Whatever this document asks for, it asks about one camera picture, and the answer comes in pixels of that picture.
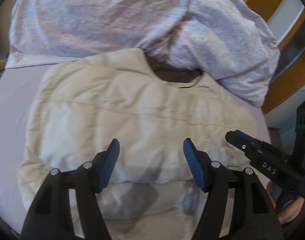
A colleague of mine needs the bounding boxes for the beige puffer jacket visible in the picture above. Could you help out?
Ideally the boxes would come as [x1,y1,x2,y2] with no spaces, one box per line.
[17,48,259,240]

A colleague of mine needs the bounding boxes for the person's right hand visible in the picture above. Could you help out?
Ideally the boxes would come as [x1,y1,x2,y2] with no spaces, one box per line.
[266,181,305,225]

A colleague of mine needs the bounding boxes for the lilac bed sheet mattress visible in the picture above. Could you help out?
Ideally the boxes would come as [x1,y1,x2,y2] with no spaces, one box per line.
[0,64,276,238]

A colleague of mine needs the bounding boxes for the lilac crumpled duvet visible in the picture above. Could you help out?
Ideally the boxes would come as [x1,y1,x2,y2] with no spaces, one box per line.
[6,0,280,107]

